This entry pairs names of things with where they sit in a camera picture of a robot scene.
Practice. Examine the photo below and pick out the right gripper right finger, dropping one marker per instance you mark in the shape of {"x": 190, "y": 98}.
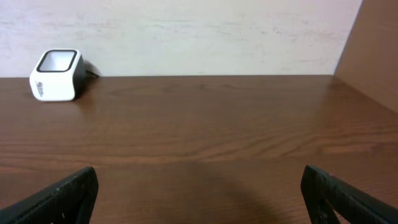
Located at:
{"x": 325, "y": 196}

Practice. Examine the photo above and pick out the white barcode scanner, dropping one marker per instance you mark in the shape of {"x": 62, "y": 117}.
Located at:
{"x": 59, "y": 75}

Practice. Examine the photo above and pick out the brown cardboard panel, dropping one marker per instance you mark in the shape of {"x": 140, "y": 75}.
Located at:
{"x": 369, "y": 59}

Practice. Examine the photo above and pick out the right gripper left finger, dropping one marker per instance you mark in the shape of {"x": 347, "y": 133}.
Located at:
{"x": 70, "y": 200}

